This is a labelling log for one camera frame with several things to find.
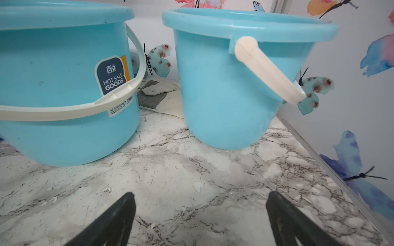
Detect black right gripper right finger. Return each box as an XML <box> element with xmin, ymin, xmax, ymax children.
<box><xmin>266</xmin><ymin>191</ymin><xmax>340</xmax><ymax>246</ymax></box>

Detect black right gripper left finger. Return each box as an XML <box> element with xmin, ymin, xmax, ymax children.
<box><xmin>66</xmin><ymin>192</ymin><xmax>136</xmax><ymax>246</ymax></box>

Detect teal bucket at back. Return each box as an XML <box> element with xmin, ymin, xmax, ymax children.
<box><xmin>162</xmin><ymin>8</ymin><xmax>339</xmax><ymax>150</ymax></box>

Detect grey white folded cloth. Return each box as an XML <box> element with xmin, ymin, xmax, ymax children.
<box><xmin>137</xmin><ymin>78</ymin><xmax>184</xmax><ymax>119</ymax></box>

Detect teal bucket with sticker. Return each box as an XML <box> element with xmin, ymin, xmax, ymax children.
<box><xmin>1</xmin><ymin>1</ymin><xmax>146</xmax><ymax>167</ymax></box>

